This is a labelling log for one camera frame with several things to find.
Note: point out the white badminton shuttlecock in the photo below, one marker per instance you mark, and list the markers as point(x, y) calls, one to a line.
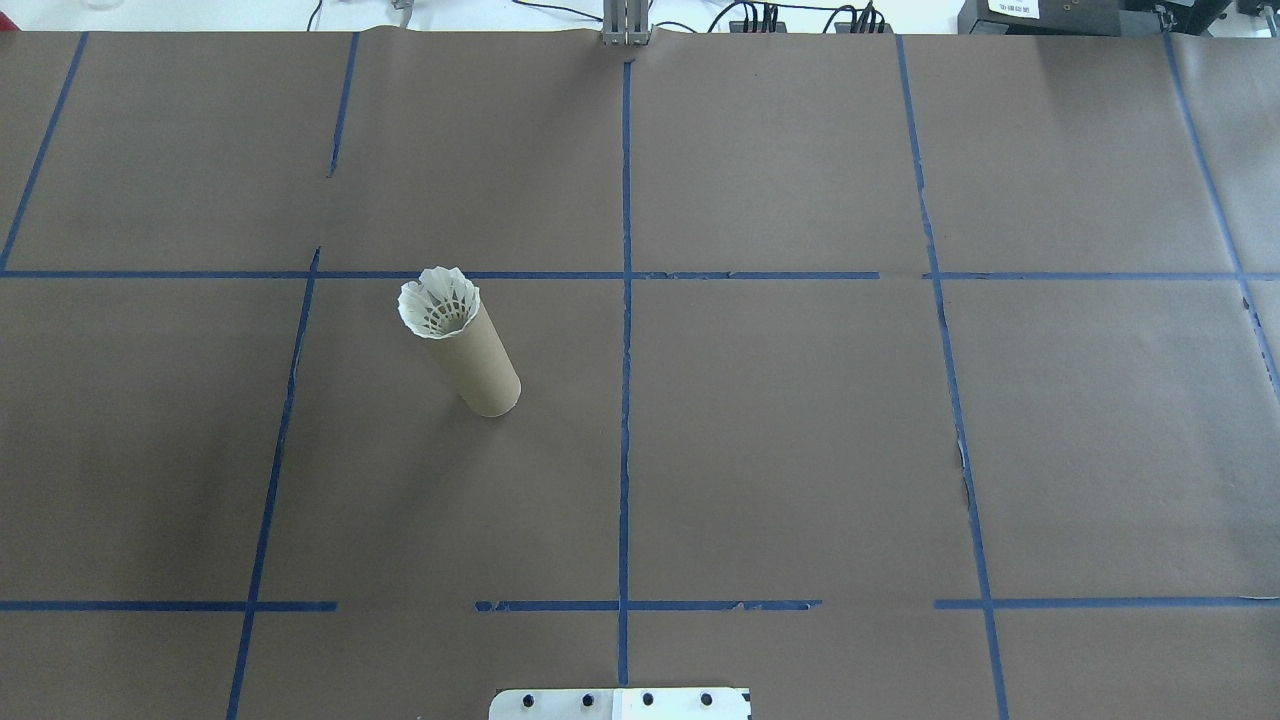
point(415, 300)

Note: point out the brown cardboard tube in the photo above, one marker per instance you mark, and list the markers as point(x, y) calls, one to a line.
point(480, 370)

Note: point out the black computer box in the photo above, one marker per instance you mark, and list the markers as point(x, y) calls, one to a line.
point(1080, 20)

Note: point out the aluminium frame post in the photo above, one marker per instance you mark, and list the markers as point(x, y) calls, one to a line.
point(625, 25)

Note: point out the white column with base plate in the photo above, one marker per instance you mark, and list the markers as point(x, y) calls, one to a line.
point(560, 710)

